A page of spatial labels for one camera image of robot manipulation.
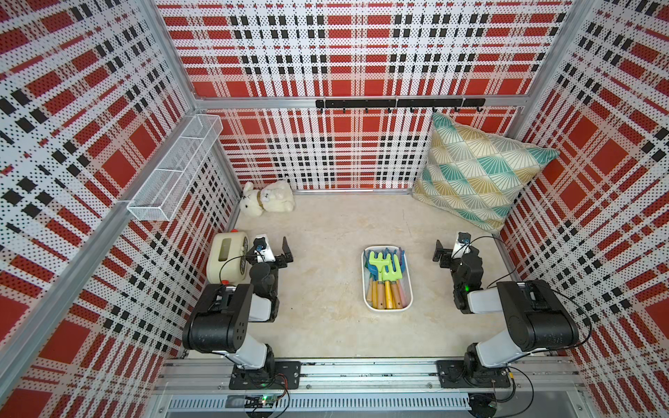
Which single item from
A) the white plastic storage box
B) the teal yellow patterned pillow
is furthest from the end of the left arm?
the teal yellow patterned pillow

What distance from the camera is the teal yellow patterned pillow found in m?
0.86

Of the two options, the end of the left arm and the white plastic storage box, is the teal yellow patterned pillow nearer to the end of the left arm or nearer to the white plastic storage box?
the white plastic storage box
